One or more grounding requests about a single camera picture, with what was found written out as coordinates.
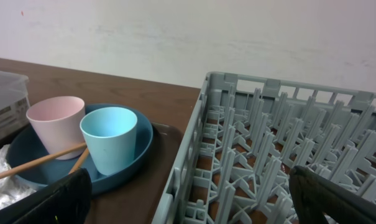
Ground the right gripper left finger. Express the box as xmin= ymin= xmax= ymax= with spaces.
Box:
xmin=0 ymin=169 xmax=92 ymax=223

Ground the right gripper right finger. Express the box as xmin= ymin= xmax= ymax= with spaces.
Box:
xmin=289 ymin=166 xmax=376 ymax=224

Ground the white tissue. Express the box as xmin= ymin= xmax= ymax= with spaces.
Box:
xmin=0 ymin=144 xmax=35 ymax=210

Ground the grey dishwasher rack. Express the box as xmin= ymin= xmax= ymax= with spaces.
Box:
xmin=152 ymin=72 xmax=376 ymax=223

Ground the right wooden chopstick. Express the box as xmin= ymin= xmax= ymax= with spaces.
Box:
xmin=69 ymin=148 xmax=89 ymax=174

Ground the wooden chopstick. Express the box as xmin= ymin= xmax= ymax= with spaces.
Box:
xmin=0 ymin=142 xmax=86 ymax=179
xmin=69 ymin=148 xmax=89 ymax=174

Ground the left wooden chopstick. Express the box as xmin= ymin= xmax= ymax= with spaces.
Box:
xmin=0 ymin=142 xmax=86 ymax=179

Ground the light blue cup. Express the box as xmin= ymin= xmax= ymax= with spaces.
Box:
xmin=80 ymin=107 xmax=138 ymax=175

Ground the pink cup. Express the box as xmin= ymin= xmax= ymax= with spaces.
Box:
xmin=26 ymin=96 xmax=86 ymax=154

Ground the clear plastic bin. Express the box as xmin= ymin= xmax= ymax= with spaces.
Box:
xmin=0 ymin=71 xmax=30 ymax=140

